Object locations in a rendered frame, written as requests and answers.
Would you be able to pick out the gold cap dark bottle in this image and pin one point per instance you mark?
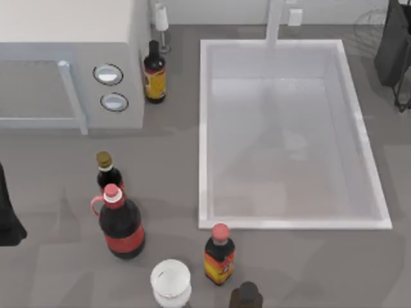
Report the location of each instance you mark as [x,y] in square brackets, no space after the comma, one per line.
[107,173]

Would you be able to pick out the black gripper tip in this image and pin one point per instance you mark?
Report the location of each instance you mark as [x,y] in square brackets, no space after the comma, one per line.
[8,211]

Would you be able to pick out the small microwave knob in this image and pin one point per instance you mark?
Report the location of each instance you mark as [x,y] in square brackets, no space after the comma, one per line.
[114,102]

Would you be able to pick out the pale microwave oven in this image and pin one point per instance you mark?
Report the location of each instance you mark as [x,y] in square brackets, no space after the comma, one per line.
[64,32]

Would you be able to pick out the black cap sauce bottle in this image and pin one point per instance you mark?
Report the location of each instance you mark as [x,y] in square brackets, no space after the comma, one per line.
[154,77]

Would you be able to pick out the white wall socket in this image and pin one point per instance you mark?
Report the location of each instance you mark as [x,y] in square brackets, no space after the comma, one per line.
[294,16]

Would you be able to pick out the white sink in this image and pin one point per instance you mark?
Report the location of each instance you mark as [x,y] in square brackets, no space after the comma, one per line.
[282,134]

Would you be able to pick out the large microwave knob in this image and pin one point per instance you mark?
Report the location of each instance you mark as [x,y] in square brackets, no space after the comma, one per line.
[108,74]

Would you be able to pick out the white glass cup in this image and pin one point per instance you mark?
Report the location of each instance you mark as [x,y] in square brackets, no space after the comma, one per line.
[171,284]

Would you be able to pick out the brown bottle with black cap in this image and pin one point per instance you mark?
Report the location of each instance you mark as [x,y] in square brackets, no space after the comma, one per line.
[246,296]

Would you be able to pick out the tall white tap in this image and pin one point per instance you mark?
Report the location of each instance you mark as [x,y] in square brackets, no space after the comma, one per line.
[274,22]

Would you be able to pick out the large red label jug bottle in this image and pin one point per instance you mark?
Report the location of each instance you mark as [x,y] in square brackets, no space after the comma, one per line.
[122,227]

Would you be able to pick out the white table lamp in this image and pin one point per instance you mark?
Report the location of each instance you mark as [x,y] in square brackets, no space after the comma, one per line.
[161,22]

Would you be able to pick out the red cap sauce bottle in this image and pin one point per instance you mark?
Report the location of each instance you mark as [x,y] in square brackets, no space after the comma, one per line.
[219,256]

